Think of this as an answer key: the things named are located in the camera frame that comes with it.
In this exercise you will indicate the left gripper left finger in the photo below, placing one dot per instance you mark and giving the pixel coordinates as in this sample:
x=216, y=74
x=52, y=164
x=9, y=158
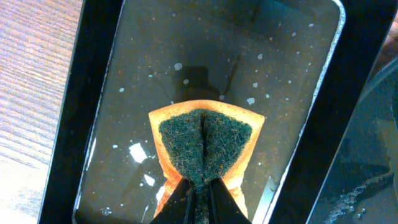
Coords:
x=180, y=207

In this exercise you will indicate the round black tray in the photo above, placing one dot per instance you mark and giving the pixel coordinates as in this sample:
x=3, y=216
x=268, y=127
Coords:
x=361, y=185

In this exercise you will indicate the rectangular black tray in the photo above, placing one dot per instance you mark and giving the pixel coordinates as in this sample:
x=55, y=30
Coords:
x=303, y=65

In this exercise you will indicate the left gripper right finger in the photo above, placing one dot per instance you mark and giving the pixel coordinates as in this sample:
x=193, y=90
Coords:
x=222, y=207

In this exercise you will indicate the orange green sponge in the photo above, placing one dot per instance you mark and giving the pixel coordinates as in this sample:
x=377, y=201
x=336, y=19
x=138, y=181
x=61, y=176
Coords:
x=201, y=140

